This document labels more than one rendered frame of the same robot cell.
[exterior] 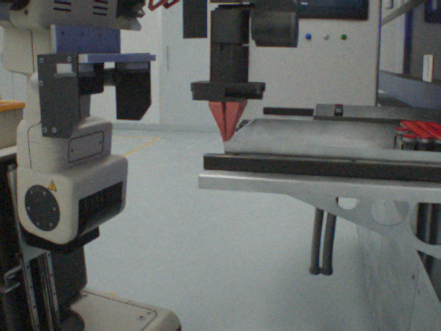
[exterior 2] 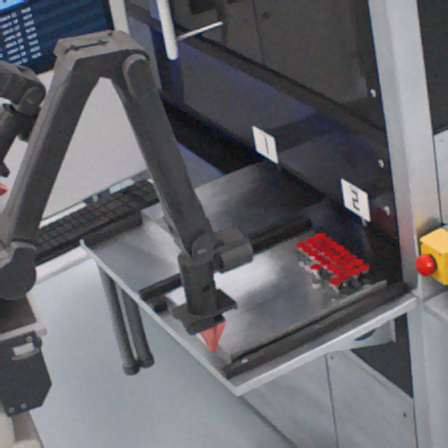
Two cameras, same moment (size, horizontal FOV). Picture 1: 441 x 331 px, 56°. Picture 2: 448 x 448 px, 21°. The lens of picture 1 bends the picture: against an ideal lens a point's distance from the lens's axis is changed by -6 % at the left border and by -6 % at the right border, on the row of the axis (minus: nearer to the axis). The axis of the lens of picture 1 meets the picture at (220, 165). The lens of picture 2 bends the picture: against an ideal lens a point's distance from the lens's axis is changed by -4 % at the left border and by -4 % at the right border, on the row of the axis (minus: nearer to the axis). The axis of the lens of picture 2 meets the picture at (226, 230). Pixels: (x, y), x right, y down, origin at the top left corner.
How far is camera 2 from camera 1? 1.74 m
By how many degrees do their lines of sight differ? 38
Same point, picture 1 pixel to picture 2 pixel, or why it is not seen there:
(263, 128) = (175, 299)
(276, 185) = (285, 367)
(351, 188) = (329, 345)
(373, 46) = not seen: hidden behind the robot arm
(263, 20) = (230, 259)
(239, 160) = (249, 363)
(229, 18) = (205, 267)
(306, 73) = not seen: hidden behind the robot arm
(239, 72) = (217, 300)
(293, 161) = (284, 346)
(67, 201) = not seen: outside the picture
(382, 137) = (276, 258)
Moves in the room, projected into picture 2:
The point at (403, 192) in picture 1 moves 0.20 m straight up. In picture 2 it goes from (358, 331) to (346, 238)
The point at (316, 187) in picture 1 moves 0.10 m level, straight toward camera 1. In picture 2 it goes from (309, 356) to (339, 380)
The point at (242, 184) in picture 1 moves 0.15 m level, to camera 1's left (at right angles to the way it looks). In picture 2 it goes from (264, 378) to (202, 421)
